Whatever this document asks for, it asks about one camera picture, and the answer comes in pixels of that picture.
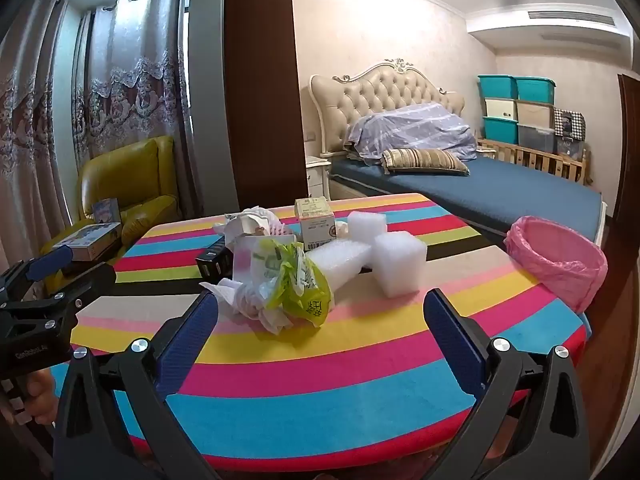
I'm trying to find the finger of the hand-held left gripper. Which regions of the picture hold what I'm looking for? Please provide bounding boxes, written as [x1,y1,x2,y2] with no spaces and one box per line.
[0,245,76,306]
[0,261,118,333]

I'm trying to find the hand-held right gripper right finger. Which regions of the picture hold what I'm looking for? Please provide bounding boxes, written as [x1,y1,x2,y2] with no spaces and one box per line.
[422,287,593,480]

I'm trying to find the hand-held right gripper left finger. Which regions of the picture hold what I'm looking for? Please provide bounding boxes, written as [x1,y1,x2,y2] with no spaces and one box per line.
[52,287,223,480]

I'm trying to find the white foam block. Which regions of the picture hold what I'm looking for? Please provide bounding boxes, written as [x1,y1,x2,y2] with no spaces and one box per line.
[347,211,390,248]
[372,232,428,296]

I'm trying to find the white cardboard box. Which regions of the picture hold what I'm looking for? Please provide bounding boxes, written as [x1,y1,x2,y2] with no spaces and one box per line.
[232,236,281,286]

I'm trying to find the green plastic wrapper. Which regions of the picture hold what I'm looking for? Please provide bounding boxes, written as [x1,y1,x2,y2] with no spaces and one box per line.
[260,239,333,326]

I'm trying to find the pink trash bin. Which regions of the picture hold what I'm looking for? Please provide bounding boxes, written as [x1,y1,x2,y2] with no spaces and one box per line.
[505,216,608,313]

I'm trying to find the white plastic bag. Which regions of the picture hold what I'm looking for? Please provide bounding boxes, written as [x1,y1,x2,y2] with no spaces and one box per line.
[215,206,281,241]

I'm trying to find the person's left hand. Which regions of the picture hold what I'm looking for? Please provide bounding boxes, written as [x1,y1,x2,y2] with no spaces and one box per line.
[20,366,57,427]

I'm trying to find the flat printed box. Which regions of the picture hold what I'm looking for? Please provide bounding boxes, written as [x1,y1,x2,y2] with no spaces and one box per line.
[52,222,123,262]

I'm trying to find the small colourful upright box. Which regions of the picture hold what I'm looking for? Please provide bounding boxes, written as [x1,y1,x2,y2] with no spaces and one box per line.
[92,198,121,224]

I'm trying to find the black carton box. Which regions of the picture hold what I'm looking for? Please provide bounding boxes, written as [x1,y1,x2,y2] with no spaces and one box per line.
[196,237,235,281]

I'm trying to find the striped tablecloth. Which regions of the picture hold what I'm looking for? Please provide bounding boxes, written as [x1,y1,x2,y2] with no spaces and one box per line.
[50,192,593,473]

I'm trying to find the yellow leather armchair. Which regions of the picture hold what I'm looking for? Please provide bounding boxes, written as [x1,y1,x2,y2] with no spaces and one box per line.
[40,135,181,261]

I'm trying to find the lace patterned curtain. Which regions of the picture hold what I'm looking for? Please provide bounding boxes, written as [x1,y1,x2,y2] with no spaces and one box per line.
[0,0,76,261]
[72,0,195,211]

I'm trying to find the white foam blocks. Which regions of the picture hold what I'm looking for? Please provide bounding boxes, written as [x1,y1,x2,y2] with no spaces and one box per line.
[305,240,373,306]

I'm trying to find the bed with blue sheet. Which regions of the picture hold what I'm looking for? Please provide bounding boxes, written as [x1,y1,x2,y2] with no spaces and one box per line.
[327,152,608,243]

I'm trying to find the small beige white carton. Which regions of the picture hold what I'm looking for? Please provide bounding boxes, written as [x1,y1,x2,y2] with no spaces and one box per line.
[294,196,335,251]

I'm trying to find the gold striped pillow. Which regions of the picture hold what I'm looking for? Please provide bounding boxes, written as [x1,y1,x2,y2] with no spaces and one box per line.
[381,148,471,177]

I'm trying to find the white nightstand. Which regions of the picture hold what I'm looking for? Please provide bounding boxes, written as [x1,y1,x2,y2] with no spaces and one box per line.
[305,155,331,198]

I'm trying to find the teal storage bin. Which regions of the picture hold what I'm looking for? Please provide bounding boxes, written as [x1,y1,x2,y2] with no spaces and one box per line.
[515,76,556,103]
[477,75,518,101]
[482,116,521,143]

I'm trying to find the lavender folded quilt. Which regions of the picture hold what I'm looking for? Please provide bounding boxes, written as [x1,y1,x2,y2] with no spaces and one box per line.
[342,102,478,163]

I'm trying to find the small clear storage bin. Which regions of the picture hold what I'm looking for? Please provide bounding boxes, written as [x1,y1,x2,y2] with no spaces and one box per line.
[555,135,586,161]

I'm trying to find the beige storage bin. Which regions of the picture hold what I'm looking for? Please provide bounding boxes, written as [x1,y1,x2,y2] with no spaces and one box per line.
[484,98,518,120]
[516,101,555,126]

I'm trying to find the houndstooth bag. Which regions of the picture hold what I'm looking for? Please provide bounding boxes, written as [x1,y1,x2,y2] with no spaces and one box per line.
[552,107,586,138]

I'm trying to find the dark wooden door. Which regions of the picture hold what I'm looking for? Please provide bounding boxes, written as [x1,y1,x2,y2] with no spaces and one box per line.
[612,74,640,221]

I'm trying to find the dark wooden partition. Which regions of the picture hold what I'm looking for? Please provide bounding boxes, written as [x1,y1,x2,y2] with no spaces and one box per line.
[224,0,308,208]

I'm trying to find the beige tufted headboard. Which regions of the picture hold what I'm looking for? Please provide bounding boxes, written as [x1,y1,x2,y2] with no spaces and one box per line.
[309,57,466,156]

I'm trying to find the white air conditioner vent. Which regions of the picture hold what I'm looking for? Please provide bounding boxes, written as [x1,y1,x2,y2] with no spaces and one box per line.
[527,10,616,26]

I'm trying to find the wooden crib rail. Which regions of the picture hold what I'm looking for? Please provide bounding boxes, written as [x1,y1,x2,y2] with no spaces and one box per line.
[475,137,591,186]

